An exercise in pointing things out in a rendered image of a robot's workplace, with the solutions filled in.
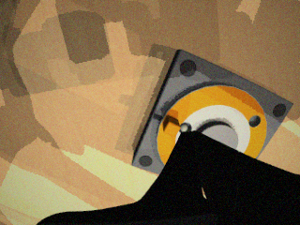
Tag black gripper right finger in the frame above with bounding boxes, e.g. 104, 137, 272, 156
188, 131, 300, 225

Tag orange round plate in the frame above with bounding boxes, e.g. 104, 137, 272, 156
157, 83, 267, 164

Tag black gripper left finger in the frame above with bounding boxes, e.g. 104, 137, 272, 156
37, 131, 218, 225

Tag grey square plate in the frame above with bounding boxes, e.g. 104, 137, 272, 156
131, 49, 293, 175

